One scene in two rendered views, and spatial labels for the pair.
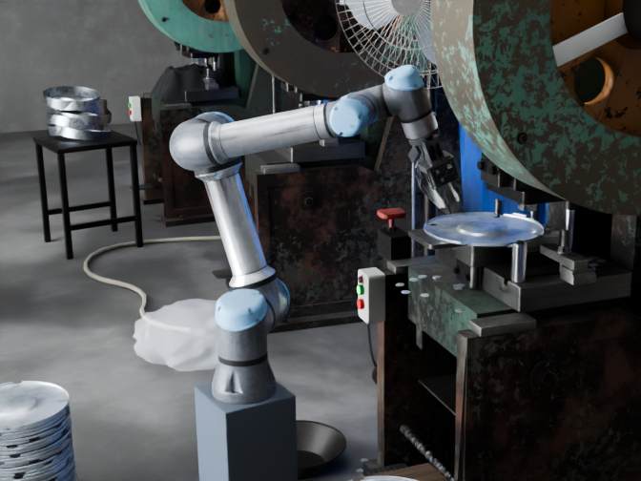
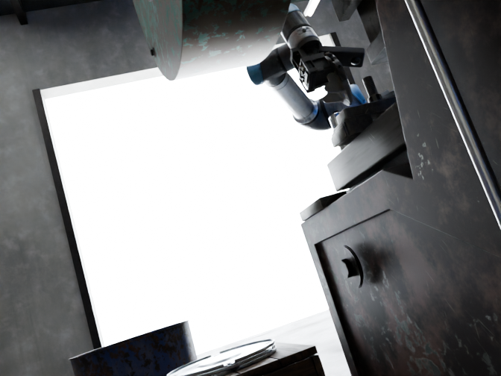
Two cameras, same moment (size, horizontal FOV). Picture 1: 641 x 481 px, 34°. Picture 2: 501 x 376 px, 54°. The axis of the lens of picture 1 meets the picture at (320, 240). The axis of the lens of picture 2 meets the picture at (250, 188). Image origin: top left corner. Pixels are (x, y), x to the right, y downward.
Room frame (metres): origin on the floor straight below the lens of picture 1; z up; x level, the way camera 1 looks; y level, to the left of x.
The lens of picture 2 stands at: (2.13, -1.42, 0.52)
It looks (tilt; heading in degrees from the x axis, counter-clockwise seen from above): 11 degrees up; 94
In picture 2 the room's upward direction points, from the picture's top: 18 degrees counter-clockwise
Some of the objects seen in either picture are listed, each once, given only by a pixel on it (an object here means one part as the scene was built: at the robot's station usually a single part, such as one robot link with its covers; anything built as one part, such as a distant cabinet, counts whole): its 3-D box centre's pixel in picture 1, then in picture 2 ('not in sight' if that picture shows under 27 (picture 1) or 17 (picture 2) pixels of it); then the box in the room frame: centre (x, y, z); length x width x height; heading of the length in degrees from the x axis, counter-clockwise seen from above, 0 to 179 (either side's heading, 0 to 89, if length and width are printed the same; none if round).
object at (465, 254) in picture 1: (465, 257); not in sight; (2.42, -0.35, 0.72); 0.25 x 0.14 x 0.14; 109
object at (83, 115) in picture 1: (85, 166); not in sight; (5.10, 1.17, 0.40); 0.45 x 0.40 x 0.79; 31
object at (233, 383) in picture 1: (243, 370); not in sight; (2.26, 0.19, 0.50); 0.15 x 0.15 x 0.10
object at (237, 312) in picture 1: (242, 323); not in sight; (2.26, 0.18, 0.62); 0.13 x 0.12 x 0.14; 164
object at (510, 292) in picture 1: (527, 265); (469, 125); (2.48, -0.52, 0.68); 0.45 x 0.30 x 0.06; 19
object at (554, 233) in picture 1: (527, 233); not in sight; (2.48, -0.51, 0.76); 0.15 x 0.09 x 0.05; 19
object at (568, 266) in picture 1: (566, 252); (372, 104); (2.32, -0.57, 0.76); 0.17 x 0.06 x 0.10; 19
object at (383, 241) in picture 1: (394, 262); not in sight; (2.70, -0.20, 0.62); 0.10 x 0.06 x 0.20; 19
